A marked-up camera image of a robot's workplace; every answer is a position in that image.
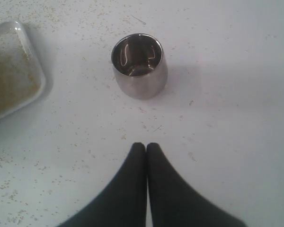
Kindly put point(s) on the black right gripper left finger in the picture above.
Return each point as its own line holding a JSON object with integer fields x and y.
{"x": 123, "y": 202}

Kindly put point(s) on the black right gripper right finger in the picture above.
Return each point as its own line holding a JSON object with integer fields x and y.
{"x": 174, "y": 203}

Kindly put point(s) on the stainless steel cup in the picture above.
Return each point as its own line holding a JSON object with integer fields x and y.
{"x": 140, "y": 66}

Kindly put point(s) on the white plastic tray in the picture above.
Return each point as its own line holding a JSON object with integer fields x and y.
{"x": 15, "y": 27}

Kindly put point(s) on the yellow grain mixture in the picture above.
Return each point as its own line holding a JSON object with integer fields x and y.
{"x": 19, "y": 80}

